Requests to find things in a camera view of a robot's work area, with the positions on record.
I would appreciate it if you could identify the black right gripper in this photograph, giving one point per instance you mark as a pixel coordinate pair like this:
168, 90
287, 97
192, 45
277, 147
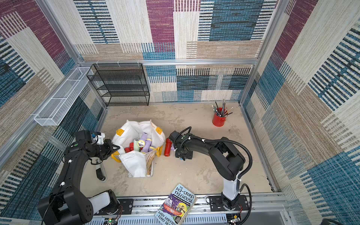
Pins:
174, 139

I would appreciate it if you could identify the white wire mesh basket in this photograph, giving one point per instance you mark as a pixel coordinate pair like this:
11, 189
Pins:
56, 108

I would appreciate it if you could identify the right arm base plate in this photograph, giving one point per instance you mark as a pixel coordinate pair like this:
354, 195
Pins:
221, 203

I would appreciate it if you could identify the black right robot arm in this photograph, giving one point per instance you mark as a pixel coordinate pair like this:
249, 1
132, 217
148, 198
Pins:
231, 159

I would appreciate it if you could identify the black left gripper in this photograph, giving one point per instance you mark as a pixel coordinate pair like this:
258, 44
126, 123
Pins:
110, 149

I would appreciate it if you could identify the black wire mesh shelf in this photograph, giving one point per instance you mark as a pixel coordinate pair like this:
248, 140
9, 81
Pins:
120, 84

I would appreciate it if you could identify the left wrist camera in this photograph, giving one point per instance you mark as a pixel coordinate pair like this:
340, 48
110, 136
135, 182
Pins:
99, 139

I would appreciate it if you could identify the green flashlight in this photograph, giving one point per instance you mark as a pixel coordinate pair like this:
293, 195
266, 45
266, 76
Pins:
136, 147

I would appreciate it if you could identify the treehouse paperback book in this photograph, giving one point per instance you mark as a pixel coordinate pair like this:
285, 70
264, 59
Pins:
176, 206

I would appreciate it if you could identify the purple flashlight lone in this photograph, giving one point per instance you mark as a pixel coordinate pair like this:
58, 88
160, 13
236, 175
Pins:
147, 145

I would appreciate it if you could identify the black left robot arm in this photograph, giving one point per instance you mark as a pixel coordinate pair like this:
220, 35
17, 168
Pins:
67, 205

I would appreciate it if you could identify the red flashlight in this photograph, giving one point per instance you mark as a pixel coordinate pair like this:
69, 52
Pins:
168, 147
130, 148

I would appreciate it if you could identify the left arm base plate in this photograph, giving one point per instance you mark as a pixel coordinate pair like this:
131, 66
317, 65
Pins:
125, 206

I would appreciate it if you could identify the red pencil cup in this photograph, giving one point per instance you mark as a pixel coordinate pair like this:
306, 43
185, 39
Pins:
218, 120

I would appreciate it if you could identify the white tote bag yellow handles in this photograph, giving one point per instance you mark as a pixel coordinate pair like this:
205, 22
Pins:
138, 164

